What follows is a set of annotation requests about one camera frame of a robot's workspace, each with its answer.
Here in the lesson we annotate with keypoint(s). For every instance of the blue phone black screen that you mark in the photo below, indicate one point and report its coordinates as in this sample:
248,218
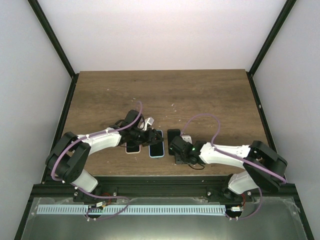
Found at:
157,150

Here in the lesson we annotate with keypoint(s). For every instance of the pink phone black screen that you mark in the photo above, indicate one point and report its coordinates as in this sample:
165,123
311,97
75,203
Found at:
132,148

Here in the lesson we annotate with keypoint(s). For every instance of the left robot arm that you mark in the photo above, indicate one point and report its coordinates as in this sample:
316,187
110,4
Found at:
68,158

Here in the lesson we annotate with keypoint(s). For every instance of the black frame post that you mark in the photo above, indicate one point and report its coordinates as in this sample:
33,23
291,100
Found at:
275,29
46,26

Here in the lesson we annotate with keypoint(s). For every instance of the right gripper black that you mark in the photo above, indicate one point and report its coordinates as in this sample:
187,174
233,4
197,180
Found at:
178,160

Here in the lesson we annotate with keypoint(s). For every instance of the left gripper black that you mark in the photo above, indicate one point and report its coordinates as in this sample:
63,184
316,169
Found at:
150,138

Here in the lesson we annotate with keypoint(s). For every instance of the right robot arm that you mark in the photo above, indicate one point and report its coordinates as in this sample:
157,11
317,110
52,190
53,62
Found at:
263,168

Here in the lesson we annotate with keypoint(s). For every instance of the right black frame post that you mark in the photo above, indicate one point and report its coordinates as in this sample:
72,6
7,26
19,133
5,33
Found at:
275,29

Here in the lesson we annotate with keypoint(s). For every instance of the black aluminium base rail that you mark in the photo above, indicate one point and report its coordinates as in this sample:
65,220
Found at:
151,186

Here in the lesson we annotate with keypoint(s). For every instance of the white phone case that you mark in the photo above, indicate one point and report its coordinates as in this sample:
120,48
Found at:
139,150

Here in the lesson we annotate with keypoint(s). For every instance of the light blue phone case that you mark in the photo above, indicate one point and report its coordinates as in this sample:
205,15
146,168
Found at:
156,148

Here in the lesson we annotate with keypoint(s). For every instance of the left black frame post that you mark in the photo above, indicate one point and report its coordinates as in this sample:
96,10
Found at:
46,26

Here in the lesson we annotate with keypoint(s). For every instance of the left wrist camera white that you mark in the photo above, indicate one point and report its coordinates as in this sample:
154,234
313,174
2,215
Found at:
148,122

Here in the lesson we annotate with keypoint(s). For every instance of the light blue slotted cable duct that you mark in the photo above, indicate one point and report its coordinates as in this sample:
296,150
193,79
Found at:
64,209

